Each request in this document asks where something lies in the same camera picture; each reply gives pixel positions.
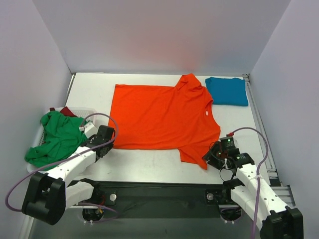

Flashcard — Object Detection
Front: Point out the white perforated plastic basket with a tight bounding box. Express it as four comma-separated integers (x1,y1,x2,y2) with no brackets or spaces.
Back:
27,107,96,172

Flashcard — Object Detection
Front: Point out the orange t-shirt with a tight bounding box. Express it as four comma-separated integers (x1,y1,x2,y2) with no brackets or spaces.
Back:
109,74,221,170

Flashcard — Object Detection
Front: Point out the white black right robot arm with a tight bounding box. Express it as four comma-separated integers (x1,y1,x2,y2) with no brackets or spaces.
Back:
203,137,304,239

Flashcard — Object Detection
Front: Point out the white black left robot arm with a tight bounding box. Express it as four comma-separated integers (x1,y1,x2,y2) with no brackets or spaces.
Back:
21,125,116,225

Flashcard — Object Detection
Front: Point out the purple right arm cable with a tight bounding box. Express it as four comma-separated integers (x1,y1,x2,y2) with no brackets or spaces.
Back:
228,126,269,239

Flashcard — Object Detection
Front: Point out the dark red t-shirt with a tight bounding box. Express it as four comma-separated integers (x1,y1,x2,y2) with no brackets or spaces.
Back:
49,107,77,117

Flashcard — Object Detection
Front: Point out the folded blue t-shirt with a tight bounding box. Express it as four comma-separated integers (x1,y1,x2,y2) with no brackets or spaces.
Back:
205,77,249,107

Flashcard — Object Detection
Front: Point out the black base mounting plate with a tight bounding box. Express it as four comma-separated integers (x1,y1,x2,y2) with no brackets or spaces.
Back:
80,181,244,223

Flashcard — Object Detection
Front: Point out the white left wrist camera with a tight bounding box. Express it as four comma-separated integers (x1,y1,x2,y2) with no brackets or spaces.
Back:
79,121,98,138

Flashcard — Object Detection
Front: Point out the green t-shirt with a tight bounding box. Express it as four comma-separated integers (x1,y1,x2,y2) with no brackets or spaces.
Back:
24,111,87,168

